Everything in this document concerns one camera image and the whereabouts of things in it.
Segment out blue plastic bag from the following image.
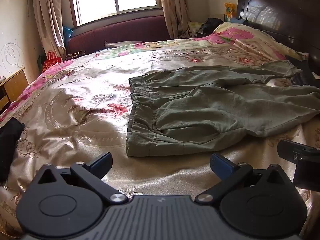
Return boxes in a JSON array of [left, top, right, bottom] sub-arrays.
[[63, 26, 74, 47]]

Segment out dark clothing pile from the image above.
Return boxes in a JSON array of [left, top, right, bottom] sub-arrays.
[[202, 17, 224, 37]]

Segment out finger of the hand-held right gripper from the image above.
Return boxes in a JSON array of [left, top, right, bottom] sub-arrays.
[[277, 139, 320, 165], [292, 159, 320, 193]]

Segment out pale plastic bag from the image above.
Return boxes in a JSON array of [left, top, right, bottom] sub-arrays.
[[187, 21, 204, 36]]

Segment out dark wooden headboard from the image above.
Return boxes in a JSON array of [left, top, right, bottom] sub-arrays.
[[236, 0, 320, 75]]

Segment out maroon sofa back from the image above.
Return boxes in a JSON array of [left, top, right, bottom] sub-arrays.
[[65, 15, 172, 61]]

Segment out floral satin bedspread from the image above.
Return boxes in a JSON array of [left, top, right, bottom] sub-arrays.
[[0, 21, 320, 235]]

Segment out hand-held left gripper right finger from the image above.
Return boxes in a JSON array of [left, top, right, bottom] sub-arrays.
[[195, 152, 294, 204]]

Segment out wooden cabinet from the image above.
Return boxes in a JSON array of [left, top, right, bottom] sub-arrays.
[[0, 67, 29, 112]]

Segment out olive green pants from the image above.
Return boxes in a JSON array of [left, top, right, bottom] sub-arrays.
[[126, 60, 320, 157]]

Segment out red shopping bag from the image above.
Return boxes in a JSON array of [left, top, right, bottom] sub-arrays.
[[42, 51, 62, 73]]

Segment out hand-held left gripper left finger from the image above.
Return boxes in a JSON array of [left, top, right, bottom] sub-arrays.
[[35, 152, 130, 204]]

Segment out beige pillow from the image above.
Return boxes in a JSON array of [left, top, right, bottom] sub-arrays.
[[104, 40, 137, 48]]

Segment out black cloth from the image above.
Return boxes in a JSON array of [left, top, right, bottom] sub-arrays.
[[0, 117, 25, 184]]

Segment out brown handbag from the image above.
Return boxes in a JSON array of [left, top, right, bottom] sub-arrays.
[[65, 50, 86, 60]]

